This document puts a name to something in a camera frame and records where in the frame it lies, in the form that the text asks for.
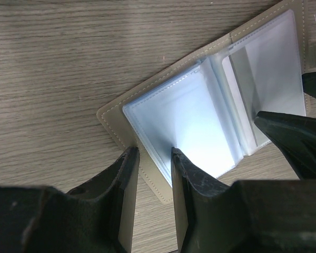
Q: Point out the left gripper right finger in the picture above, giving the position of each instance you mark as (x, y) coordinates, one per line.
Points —
(247, 216)

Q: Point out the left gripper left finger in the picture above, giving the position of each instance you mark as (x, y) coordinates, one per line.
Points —
(96, 216)

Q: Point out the grey card holder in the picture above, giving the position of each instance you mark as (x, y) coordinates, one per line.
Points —
(186, 107)

